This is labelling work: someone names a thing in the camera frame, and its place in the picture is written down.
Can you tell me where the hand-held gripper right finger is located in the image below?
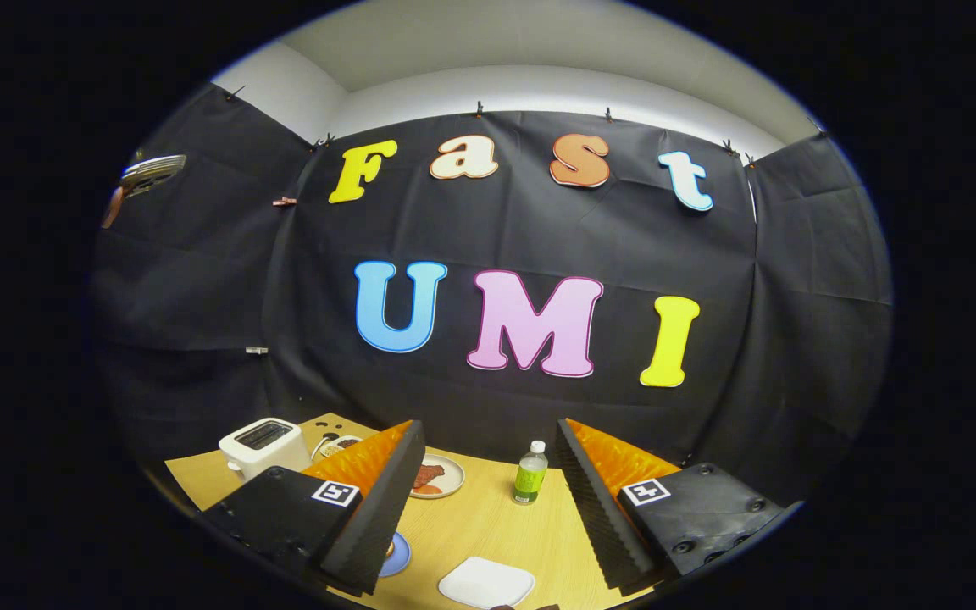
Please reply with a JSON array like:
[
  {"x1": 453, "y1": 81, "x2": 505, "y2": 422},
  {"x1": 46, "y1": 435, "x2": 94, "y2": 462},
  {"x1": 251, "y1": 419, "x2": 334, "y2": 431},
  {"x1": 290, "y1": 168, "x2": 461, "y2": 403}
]
[{"x1": 556, "y1": 418, "x2": 804, "y2": 596}]

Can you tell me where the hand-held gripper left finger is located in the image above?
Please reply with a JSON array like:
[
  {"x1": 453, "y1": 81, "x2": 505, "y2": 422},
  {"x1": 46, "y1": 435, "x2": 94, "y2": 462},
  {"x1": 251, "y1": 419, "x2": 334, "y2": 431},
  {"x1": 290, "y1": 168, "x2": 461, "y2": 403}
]
[{"x1": 200, "y1": 419, "x2": 427, "y2": 596}]

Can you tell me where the blue plate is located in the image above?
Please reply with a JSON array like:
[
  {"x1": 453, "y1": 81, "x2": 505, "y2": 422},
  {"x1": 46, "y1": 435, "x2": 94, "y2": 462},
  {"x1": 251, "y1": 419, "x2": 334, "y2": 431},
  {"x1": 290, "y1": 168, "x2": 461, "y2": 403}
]
[{"x1": 380, "y1": 531, "x2": 413, "y2": 579}]

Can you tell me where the green label drink bottle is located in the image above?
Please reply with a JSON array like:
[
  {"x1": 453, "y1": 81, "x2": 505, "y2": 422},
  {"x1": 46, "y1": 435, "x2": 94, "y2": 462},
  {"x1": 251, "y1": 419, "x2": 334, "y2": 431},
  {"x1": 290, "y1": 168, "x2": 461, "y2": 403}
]
[{"x1": 512, "y1": 440, "x2": 549, "y2": 506}]

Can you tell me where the round white meat plate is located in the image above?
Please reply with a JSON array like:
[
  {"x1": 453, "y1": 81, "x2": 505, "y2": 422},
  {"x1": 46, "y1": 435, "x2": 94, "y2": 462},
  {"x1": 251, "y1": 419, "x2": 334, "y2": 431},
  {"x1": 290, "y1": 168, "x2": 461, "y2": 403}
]
[{"x1": 409, "y1": 453, "x2": 466, "y2": 500}]

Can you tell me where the white toaster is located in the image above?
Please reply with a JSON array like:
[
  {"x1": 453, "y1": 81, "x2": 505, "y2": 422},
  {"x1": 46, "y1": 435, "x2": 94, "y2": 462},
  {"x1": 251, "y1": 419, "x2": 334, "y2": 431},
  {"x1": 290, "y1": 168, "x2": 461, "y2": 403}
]
[{"x1": 219, "y1": 418, "x2": 313, "y2": 482}]

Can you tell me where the white rounded square plate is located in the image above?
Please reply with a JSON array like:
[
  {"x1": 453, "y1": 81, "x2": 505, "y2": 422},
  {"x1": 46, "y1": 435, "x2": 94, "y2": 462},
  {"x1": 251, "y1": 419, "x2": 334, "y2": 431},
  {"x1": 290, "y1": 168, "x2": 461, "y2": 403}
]
[{"x1": 438, "y1": 557, "x2": 536, "y2": 610}]

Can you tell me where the black backdrop cloth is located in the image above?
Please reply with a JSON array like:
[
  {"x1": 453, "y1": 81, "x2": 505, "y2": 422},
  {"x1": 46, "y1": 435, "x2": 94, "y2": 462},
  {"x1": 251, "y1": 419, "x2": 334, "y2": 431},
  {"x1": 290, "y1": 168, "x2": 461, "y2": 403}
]
[{"x1": 90, "y1": 80, "x2": 894, "y2": 509}]

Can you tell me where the grey ribbed device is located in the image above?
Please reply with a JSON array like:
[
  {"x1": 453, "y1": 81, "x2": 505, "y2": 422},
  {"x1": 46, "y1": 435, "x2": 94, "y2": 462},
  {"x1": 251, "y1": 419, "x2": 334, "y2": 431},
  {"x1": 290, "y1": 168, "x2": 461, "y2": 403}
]
[{"x1": 119, "y1": 154, "x2": 187, "y2": 198}]

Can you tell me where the row of black clips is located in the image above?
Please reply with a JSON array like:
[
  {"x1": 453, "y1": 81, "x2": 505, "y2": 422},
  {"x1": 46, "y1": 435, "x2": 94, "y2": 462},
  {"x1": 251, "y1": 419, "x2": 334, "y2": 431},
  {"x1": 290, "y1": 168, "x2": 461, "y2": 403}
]
[{"x1": 225, "y1": 85, "x2": 828, "y2": 166}]

